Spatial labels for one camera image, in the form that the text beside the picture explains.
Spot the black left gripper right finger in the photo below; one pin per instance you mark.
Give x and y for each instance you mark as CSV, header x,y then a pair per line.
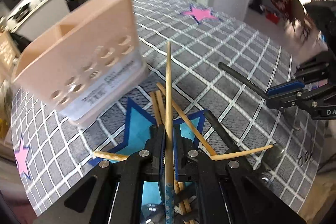
x,y
226,194

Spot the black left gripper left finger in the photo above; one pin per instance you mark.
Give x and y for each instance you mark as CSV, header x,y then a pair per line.
x,y
111,192

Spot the wooden chopstick crossing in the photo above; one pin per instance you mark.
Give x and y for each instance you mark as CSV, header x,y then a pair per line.
x,y
119,157

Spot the wooden chopstick blue patterned end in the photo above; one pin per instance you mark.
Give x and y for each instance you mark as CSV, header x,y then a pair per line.
x,y
169,158

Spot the black utensil handle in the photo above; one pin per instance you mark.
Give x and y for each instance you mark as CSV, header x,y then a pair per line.
x,y
243,80

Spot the pink plastic utensil holder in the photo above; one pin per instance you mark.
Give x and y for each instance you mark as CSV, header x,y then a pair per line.
x,y
85,62

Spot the wooden chopstick right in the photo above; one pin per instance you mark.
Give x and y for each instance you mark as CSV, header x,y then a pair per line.
x,y
193,128

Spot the wooden chopstick pair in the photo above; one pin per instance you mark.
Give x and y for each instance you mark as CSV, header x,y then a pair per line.
x,y
184,206
161,106

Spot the blue star sticker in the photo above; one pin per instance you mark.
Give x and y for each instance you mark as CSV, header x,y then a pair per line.
x,y
137,132

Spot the pink star sticker left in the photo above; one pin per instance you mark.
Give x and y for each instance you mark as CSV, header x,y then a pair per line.
x,y
21,155

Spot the pink star sticker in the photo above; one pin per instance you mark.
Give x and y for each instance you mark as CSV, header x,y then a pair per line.
x,y
21,155
200,14

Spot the pink star sticker far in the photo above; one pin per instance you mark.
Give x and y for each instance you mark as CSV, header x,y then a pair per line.
x,y
200,14

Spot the grey checked tablecloth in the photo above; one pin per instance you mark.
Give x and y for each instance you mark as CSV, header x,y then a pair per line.
x,y
60,153

